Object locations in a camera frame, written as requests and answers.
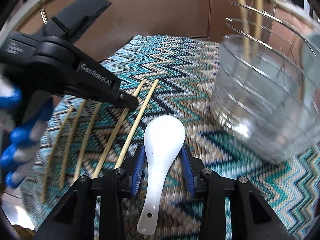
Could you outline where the white ceramic spoon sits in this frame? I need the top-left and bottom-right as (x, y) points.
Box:
(137, 115), (185, 235)

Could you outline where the clear wire utensil holder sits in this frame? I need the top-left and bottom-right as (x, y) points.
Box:
(209, 5), (319, 164)

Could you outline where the zigzag patterned table mat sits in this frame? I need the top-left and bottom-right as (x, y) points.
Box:
(21, 36), (319, 239)

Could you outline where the blue white gloved hand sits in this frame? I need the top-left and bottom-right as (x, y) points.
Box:
(1, 77), (60, 189)

